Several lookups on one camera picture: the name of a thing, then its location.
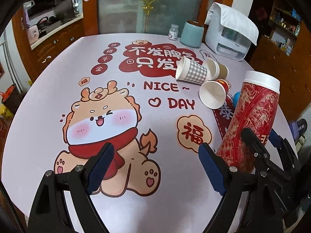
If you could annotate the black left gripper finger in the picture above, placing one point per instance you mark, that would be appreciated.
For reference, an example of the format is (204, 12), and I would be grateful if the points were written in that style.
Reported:
(49, 212)
(262, 212)

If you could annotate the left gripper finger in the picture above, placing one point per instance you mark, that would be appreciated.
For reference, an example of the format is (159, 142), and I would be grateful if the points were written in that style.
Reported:
(264, 163)
(289, 160)

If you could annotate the tall red patterned cup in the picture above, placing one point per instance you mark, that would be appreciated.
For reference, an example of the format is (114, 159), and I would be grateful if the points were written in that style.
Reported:
(256, 109)

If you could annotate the blue plastic cup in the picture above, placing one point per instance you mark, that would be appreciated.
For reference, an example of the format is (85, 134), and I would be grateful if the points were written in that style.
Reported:
(236, 98)

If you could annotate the red paper cup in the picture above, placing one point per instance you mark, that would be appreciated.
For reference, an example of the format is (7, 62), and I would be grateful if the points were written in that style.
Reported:
(213, 94)

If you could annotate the brown paper cup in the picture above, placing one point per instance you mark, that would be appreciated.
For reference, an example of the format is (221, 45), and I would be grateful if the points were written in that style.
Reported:
(215, 70)

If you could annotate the grey checkered paper cup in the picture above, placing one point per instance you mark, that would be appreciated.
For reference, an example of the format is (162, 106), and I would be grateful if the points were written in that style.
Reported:
(190, 71)

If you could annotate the printed cartoon tablecloth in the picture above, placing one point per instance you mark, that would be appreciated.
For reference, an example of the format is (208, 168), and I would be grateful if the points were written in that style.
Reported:
(121, 89)

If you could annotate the wooden shelf cabinet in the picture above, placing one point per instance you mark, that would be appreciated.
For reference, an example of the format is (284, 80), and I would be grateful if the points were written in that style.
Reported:
(283, 51)

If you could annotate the white countertop appliance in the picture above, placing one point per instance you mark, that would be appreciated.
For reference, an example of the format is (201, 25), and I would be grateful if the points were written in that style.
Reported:
(226, 42)

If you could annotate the white folded cloth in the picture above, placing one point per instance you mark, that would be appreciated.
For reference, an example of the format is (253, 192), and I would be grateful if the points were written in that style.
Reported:
(234, 20)

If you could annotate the teal ceramic canister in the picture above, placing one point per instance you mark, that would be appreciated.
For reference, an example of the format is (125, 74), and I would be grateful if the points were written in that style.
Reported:
(192, 34)

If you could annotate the wooden kitchen counter cabinet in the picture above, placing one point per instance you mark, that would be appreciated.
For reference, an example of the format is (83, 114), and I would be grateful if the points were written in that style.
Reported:
(37, 56)

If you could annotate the small white pill bottle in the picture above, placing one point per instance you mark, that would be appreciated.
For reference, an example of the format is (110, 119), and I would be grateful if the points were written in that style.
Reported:
(173, 32)

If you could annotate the pink toaster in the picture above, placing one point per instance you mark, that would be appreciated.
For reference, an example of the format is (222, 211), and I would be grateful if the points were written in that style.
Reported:
(33, 34)

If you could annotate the frosted glass door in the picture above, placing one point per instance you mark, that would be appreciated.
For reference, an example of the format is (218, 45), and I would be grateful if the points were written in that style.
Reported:
(145, 16)

